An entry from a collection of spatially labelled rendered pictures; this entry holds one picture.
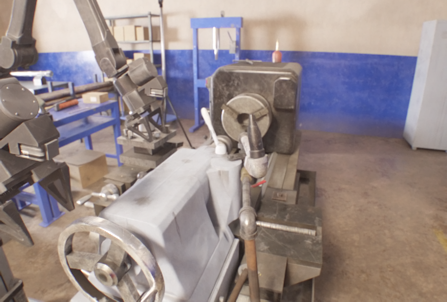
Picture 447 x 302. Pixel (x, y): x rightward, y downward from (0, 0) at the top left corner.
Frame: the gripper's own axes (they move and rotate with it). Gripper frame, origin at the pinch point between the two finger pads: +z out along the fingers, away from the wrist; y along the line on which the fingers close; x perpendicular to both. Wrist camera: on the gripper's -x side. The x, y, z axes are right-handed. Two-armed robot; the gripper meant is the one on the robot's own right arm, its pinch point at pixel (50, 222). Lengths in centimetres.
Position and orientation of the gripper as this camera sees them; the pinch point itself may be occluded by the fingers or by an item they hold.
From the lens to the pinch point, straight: 52.2
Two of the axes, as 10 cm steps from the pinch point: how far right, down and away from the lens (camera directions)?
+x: -8.5, 4.3, 3.0
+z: 4.9, 8.5, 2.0
